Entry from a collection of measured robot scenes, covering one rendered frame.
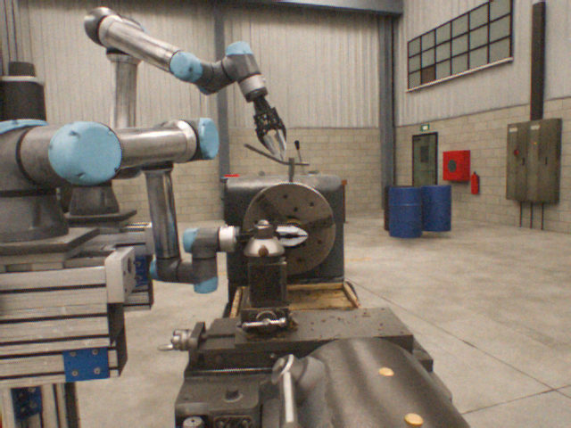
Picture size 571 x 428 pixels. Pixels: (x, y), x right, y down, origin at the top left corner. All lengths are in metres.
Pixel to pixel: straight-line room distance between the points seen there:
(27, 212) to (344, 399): 0.78
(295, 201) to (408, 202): 6.36
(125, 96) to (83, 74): 10.12
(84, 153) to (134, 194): 10.46
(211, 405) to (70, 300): 0.37
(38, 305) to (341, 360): 0.74
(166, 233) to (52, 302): 0.46
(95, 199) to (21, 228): 0.50
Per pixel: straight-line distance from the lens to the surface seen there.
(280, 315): 0.82
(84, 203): 1.42
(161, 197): 1.28
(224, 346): 0.82
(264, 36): 12.29
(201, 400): 0.77
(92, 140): 0.85
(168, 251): 1.32
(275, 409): 0.81
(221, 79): 1.32
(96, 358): 1.02
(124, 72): 1.55
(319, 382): 0.32
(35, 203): 0.96
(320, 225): 1.40
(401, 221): 7.76
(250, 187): 1.58
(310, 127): 12.13
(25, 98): 1.24
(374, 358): 0.33
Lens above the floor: 1.28
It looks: 6 degrees down
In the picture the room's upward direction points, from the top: 2 degrees counter-clockwise
